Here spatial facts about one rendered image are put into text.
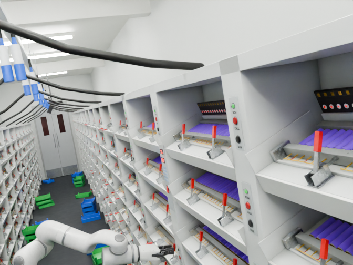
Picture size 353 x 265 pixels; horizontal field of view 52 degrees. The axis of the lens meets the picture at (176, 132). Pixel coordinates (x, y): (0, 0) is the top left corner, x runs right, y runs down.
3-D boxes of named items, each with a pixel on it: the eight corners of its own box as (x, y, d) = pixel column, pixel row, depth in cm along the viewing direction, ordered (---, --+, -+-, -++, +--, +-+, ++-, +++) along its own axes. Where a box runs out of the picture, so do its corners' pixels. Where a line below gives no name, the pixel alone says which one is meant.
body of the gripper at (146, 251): (133, 257, 174) (155, 254, 177) (137, 265, 164) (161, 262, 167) (133, 242, 173) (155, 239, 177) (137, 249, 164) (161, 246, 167)
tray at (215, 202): (254, 261, 90) (229, 216, 87) (178, 205, 148) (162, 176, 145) (313, 215, 95) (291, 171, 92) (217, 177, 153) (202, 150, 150)
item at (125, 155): (138, 175, 223) (126, 156, 220) (122, 163, 281) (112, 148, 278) (165, 158, 228) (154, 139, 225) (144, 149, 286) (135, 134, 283)
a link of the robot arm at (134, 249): (128, 258, 173) (135, 258, 173) (132, 266, 164) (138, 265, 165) (128, 242, 172) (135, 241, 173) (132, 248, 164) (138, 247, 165)
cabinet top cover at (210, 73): (239, 71, 76) (237, 54, 76) (107, 104, 285) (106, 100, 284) (317, 59, 82) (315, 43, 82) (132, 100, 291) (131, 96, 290)
